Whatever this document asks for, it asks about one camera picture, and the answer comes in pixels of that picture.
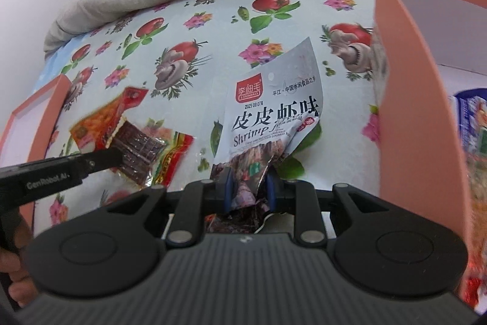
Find dark brown snack packet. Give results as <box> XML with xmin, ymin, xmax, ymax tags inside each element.
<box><xmin>108</xmin><ymin>121</ymin><xmax>170</xmax><ymax>189</ymax></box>

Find orange red green-trimmed snack packet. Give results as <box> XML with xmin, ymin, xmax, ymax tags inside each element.
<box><xmin>151</xmin><ymin>130</ymin><xmax>195</xmax><ymax>189</ymax></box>

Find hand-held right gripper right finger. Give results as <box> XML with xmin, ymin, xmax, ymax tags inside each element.
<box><xmin>265</xmin><ymin>173</ymin><xmax>400</xmax><ymax>246</ymax></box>

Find green striped orange snack packet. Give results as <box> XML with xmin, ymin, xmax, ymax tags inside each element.
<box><xmin>466</xmin><ymin>154</ymin><xmax>487</xmax><ymax>265</ymax></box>

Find deep orange box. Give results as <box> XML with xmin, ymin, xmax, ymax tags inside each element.
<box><xmin>373</xmin><ymin>0</ymin><xmax>487</xmax><ymax>310</ymax></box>

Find shallow orange box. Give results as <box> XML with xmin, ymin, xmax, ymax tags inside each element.
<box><xmin>0</xmin><ymin>74</ymin><xmax>73</xmax><ymax>230</ymax></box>

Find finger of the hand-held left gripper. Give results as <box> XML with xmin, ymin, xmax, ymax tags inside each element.
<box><xmin>82</xmin><ymin>148</ymin><xmax>124</xmax><ymax>177</ymax></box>

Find person's left hand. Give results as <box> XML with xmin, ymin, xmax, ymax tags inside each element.
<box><xmin>0</xmin><ymin>220</ymin><xmax>40</xmax><ymax>307</ymax></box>

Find blue white snack packet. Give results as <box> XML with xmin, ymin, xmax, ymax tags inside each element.
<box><xmin>454</xmin><ymin>89</ymin><xmax>487</xmax><ymax>158</ymax></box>

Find shiny red snack packet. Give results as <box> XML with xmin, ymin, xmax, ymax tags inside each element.
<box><xmin>458</xmin><ymin>268</ymin><xmax>484</xmax><ymax>310</ymax></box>

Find wide orange red-ended snack packet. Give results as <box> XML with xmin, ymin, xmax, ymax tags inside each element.
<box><xmin>69</xmin><ymin>86</ymin><xmax>150</xmax><ymax>152</ymax></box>

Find white grey snack packet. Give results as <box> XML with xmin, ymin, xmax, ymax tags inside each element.
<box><xmin>210</xmin><ymin>37</ymin><xmax>324</xmax><ymax>234</ymax></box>

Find floral tomato print tablecloth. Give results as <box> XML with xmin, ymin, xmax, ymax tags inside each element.
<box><xmin>34</xmin><ymin>0</ymin><xmax>385</xmax><ymax>230</ymax></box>

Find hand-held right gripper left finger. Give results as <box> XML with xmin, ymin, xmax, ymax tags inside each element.
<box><xmin>104</xmin><ymin>167</ymin><xmax>233</xmax><ymax>249</ymax></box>

